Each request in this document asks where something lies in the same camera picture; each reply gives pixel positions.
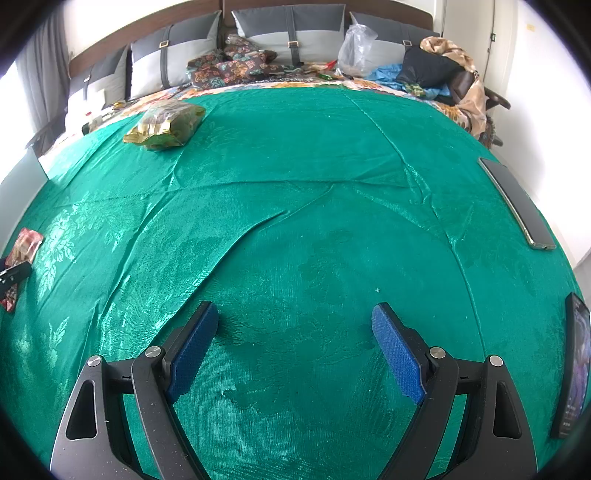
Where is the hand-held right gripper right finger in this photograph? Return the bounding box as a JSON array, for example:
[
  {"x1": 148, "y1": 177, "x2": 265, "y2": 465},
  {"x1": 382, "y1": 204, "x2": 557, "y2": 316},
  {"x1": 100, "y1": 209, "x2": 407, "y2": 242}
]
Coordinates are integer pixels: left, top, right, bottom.
[{"x1": 372, "y1": 302, "x2": 539, "y2": 480}]

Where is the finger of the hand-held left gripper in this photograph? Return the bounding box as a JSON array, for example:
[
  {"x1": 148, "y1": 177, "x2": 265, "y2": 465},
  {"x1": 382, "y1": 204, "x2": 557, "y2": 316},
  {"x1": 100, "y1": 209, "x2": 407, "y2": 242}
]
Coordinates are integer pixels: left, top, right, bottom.
[{"x1": 0, "y1": 262, "x2": 33, "y2": 289}]

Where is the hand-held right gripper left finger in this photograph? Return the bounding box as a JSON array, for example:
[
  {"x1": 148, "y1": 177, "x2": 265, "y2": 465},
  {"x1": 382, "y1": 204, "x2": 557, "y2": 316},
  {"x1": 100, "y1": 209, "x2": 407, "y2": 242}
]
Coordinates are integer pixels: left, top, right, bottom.
[{"x1": 50, "y1": 301, "x2": 219, "y2": 480}]

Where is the red snack packet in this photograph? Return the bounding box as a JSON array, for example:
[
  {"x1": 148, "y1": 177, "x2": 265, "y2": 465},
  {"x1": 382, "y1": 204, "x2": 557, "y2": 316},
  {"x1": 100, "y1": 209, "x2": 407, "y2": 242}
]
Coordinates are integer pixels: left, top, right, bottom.
[{"x1": 0, "y1": 228, "x2": 44, "y2": 315}]

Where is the olive green snack packet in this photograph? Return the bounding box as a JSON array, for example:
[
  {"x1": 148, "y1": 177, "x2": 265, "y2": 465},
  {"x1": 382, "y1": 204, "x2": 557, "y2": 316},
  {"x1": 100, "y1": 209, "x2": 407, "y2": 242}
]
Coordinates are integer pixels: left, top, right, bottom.
[{"x1": 123, "y1": 102, "x2": 206, "y2": 151}]

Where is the green patterned cloth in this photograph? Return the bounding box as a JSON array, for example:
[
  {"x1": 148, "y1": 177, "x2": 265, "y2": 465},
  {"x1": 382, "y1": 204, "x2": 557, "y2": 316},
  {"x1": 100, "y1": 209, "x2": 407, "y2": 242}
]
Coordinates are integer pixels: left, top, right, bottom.
[{"x1": 0, "y1": 85, "x2": 585, "y2": 480}]

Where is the black smartphone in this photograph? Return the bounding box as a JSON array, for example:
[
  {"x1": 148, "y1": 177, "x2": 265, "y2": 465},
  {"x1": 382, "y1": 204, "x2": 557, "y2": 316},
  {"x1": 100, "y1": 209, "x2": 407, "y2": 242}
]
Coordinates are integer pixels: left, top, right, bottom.
[{"x1": 551, "y1": 292, "x2": 591, "y2": 439}]

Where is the grey curtain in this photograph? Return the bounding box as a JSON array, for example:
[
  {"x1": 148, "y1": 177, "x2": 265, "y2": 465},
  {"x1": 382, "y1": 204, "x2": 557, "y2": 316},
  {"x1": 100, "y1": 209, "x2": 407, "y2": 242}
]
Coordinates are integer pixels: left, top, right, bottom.
[{"x1": 14, "y1": 9, "x2": 70, "y2": 139}]

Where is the row of grey pillows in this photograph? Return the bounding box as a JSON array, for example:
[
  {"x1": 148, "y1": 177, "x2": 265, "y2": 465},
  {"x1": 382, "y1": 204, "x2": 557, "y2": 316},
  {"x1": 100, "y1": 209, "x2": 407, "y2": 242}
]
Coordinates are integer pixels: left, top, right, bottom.
[{"x1": 68, "y1": 0, "x2": 435, "y2": 75}]

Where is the beige printed cloth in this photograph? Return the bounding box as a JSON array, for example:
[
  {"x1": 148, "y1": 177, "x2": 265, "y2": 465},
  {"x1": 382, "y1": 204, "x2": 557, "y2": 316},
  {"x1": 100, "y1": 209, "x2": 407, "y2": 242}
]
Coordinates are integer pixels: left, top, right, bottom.
[{"x1": 420, "y1": 36, "x2": 497, "y2": 139}]

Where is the brown chair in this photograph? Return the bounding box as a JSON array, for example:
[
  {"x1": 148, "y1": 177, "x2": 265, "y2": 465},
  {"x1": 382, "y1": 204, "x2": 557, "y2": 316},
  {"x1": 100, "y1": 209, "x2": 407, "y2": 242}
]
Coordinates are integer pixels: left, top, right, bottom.
[{"x1": 450, "y1": 69, "x2": 512, "y2": 148}]

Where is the blue cloth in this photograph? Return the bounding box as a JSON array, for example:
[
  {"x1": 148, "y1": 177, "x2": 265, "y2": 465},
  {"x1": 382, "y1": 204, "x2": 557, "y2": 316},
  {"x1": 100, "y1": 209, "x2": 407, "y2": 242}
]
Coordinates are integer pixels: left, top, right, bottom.
[{"x1": 367, "y1": 64, "x2": 455, "y2": 100}]

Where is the black bag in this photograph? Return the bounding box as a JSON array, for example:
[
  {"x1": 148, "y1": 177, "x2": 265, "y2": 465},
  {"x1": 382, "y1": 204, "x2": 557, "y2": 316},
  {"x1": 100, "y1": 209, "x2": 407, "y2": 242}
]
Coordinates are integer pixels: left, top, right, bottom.
[{"x1": 399, "y1": 46, "x2": 462, "y2": 90}]

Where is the dark floral cloth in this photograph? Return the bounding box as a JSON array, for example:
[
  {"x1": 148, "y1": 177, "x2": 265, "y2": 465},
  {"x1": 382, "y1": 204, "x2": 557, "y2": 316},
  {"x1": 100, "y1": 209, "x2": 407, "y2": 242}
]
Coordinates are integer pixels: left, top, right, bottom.
[{"x1": 187, "y1": 34, "x2": 278, "y2": 88}]

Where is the clear plastic bag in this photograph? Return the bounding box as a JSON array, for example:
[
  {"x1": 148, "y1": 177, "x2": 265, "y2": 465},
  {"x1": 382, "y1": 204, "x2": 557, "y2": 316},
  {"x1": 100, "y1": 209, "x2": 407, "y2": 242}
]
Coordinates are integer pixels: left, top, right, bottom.
[{"x1": 338, "y1": 24, "x2": 379, "y2": 77}]

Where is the white door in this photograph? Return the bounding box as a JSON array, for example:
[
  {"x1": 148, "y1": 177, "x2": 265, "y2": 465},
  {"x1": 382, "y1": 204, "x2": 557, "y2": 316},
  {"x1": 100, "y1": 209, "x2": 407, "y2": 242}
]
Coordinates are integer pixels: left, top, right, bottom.
[{"x1": 482, "y1": 0, "x2": 520, "y2": 97}]

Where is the grey strapped pillow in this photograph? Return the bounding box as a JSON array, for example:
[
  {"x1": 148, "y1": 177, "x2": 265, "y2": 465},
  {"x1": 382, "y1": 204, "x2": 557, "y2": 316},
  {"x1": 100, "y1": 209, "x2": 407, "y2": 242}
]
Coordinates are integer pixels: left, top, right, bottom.
[
  {"x1": 130, "y1": 10, "x2": 222, "y2": 100},
  {"x1": 68, "y1": 46, "x2": 130, "y2": 109},
  {"x1": 231, "y1": 4, "x2": 347, "y2": 65},
  {"x1": 348, "y1": 11, "x2": 441, "y2": 51}
]

